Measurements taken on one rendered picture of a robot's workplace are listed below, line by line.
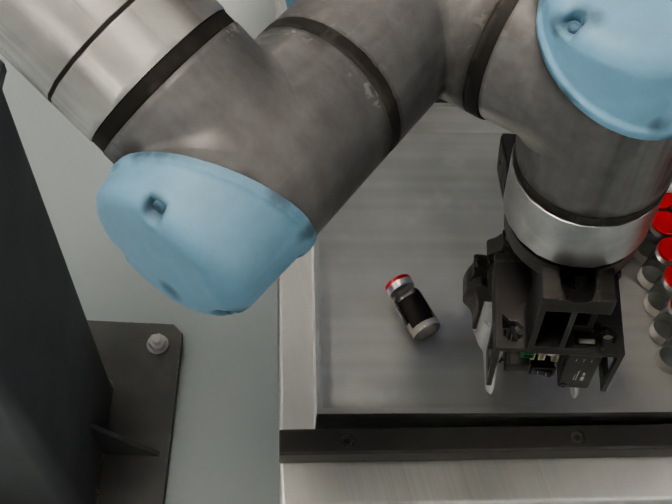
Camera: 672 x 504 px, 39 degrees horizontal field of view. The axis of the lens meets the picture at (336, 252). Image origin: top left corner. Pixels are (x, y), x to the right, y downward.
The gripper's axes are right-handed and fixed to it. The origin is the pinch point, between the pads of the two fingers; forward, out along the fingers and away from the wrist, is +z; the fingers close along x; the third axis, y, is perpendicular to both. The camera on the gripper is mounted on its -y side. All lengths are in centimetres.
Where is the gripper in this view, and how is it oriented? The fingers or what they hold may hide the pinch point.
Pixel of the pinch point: (523, 343)
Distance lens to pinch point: 69.6
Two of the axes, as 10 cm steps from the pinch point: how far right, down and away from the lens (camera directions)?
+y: -0.8, 8.5, -5.1
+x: 10.0, 0.5, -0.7
